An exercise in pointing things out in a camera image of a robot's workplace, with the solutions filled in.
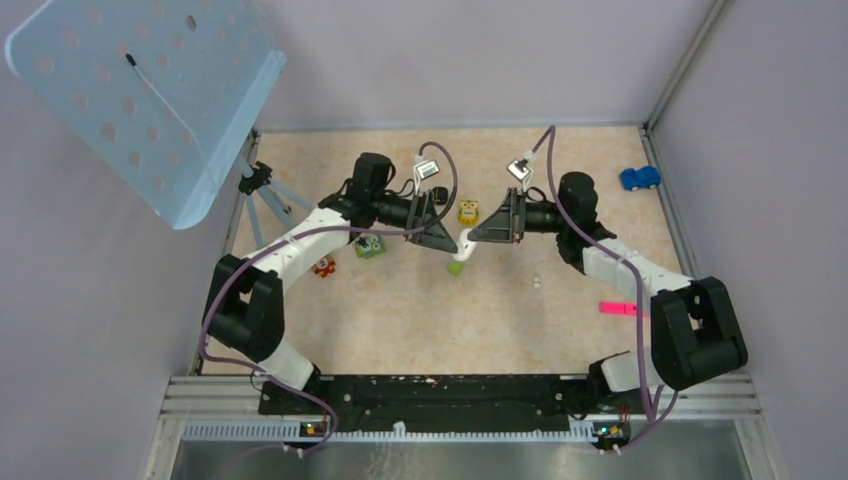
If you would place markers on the white earbud charging case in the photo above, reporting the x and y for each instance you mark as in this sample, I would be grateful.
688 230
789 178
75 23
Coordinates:
465 245

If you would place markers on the red owl block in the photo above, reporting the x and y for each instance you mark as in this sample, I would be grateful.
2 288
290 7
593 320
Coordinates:
325 266

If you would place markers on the light blue tripod stand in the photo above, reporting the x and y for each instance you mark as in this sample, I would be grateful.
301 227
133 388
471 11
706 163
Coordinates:
257 183

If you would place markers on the pink plastic clip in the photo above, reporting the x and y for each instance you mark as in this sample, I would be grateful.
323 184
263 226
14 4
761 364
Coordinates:
619 308

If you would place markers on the aluminium frame rail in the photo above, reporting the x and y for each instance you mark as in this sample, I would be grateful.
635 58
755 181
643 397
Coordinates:
226 408

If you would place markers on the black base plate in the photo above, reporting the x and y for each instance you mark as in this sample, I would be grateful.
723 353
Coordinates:
500 403

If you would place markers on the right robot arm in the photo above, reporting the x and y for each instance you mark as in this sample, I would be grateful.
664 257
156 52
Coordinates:
694 331

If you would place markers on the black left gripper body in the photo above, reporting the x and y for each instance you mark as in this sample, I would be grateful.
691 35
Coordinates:
419 210

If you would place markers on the yellow owl block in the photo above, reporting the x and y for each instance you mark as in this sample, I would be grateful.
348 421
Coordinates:
468 212

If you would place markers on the green owl block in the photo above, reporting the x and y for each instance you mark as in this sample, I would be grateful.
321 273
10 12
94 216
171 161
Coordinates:
368 246

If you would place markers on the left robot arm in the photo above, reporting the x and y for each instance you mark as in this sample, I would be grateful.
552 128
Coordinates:
245 306

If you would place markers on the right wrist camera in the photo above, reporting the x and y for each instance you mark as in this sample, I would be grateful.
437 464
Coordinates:
521 170

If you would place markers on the black earbud charging case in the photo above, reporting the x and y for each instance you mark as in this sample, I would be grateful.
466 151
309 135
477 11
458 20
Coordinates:
441 196

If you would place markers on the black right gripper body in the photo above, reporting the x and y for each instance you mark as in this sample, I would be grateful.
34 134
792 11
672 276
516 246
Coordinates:
517 215

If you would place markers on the green wooden cube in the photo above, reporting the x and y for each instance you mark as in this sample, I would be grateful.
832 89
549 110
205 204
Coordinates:
455 267

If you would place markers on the blue toy car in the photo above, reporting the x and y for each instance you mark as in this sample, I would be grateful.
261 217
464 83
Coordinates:
646 177

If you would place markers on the light blue perforated tray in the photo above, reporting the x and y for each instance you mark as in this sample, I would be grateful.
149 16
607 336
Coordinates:
165 92

